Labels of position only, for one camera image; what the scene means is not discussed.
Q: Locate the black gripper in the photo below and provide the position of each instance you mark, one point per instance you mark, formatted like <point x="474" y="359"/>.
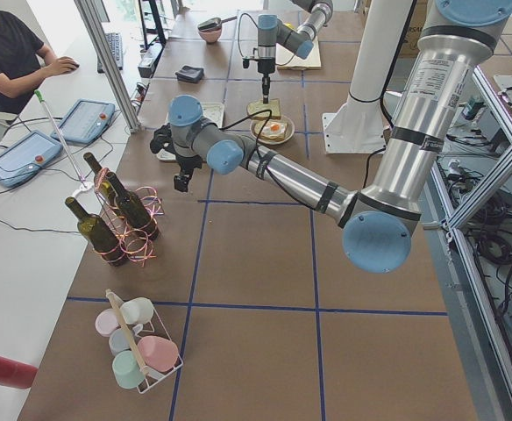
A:
<point x="265" y="67"/>
<point x="186" y="164"/>

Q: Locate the bread slice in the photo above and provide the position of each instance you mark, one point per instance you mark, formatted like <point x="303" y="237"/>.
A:
<point x="257" y="126"/>
<point x="258" y="110"/>

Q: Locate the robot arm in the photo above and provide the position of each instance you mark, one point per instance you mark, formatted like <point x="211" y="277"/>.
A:
<point x="272" y="32"/>
<point x="379" y="220"/>

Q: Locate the cream bear serving tray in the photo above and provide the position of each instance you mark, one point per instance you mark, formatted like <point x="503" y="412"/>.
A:
<point x="214" y="111"/>

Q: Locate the wooden cutting board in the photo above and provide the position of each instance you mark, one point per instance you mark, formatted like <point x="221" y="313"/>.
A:
<point x="287" y="60"/>

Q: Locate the fried egg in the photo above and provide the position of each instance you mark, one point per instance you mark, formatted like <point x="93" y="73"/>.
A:
<point x="273" y="130"/>

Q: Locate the white round plate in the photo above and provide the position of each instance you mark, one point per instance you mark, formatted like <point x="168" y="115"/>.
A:
<point x="291" y="130"/>

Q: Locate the pink bowl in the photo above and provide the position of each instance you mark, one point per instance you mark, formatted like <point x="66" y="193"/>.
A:
<point x="210" y="33"/>

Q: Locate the grey folded cloth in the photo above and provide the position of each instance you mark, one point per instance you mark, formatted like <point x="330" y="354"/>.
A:
<point x="189" y="74"/>

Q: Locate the blue teach pendant far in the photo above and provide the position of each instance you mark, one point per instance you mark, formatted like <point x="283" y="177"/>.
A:
<point x="86" y="121"/>

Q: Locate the blue teach pendant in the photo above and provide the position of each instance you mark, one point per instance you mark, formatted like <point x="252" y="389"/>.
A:
<point x="86" y="121"/>
<point x="22" y="161"/>

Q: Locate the dark green wine bottle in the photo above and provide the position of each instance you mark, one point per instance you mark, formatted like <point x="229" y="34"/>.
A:
<point x="91" y="226"/>

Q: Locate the black keyboard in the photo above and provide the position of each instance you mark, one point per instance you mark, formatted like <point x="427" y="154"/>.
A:
<point x="115" y="43"/>

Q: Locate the white plastic cup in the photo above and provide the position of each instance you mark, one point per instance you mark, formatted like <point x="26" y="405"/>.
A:
<point x="137" y="311"/>

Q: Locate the blue teach pendant near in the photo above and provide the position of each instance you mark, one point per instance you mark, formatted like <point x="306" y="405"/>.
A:
<point x="22" y="161"/>

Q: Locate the white stick with green tip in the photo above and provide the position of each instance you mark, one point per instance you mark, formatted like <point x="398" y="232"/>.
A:
<point x="85" y="185"/>

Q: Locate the lilac plastic cup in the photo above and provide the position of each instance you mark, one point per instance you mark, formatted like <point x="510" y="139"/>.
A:
<point x="106" y="322"/>

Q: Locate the grey plastic cup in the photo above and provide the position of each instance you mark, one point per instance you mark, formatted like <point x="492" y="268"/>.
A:
<point x="118" y="342"/>

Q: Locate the pink plastic cup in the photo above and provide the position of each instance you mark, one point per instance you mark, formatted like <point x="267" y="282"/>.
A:
<point x="158" y="353"/>

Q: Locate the seated person black shirt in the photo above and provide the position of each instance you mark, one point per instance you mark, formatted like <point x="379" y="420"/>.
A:
<point x="25" y="62"/>

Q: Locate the mint green plastic cup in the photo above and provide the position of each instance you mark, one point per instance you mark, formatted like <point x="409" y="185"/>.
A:
<point x="126" y="370"/>

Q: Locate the red cylinder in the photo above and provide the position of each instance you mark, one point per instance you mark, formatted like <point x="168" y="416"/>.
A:
<point x="16" y="374"/>

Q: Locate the copper wire bottle rack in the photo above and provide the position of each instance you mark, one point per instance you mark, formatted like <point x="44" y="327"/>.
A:
<point x="135" y="243"/>

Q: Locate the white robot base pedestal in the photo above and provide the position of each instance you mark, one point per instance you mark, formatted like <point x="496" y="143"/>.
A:
<point x="357" y="126"/>

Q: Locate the wooden rack handle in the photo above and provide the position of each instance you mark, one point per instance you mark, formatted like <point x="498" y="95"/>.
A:
<point x="113" y="300"/>

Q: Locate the aluminium frame post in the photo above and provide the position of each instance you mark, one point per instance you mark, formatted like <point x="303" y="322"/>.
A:
<point x="94" y="27"/>

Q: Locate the white wire cup rack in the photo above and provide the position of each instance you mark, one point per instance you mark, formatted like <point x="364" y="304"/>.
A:
<point x="157" y="328"/>

